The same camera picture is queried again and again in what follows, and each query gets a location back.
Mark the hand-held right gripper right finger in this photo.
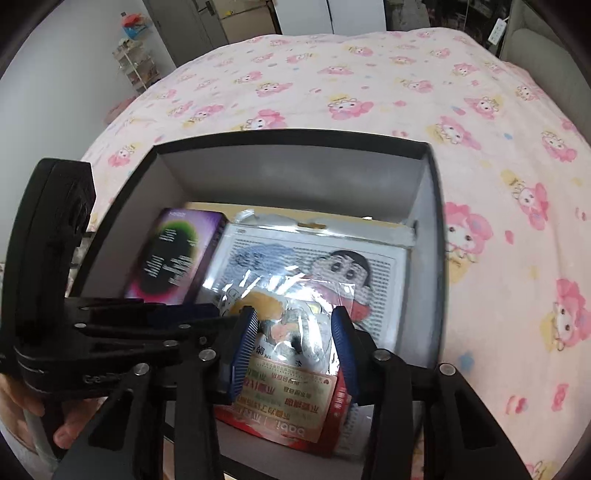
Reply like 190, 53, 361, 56
330, 306, 541, 480

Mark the cardboard box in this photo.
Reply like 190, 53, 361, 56
217, 0, 274, 45

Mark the black cabinet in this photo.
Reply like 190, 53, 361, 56
385, 0, 513, 43

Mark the cartoon printed white packet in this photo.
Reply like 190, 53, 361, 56
198, 209, 416, 457

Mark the pink cartoon printed blanket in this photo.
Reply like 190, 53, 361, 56
78, 27, 591, 480

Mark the pink cloth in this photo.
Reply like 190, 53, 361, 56
105, 96, 136, 123

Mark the purple gradient box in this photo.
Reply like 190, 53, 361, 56
124, 208, 228, 306

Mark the black storage box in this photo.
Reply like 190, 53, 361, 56
69, 129, 448, 480

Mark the person's left hand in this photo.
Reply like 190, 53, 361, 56
0, 375, 112, 457

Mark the white power strip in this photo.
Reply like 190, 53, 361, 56
488, 18, 509, 46

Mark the grey padded headboard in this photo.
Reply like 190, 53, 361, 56
501, 0, 583, 88

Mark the red snack packet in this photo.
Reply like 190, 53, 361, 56
215, 288, 365, 457

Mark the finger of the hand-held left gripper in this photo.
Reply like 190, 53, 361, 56
66, 296, 221, 327
75, 318, 239, 350

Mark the white wire shelf rack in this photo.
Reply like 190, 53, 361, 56
112, 39, 160, 94

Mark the grey wardrobe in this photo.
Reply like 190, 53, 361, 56
143, 0, 386, 70

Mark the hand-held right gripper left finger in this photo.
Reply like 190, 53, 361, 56
52, 306, 260, 480

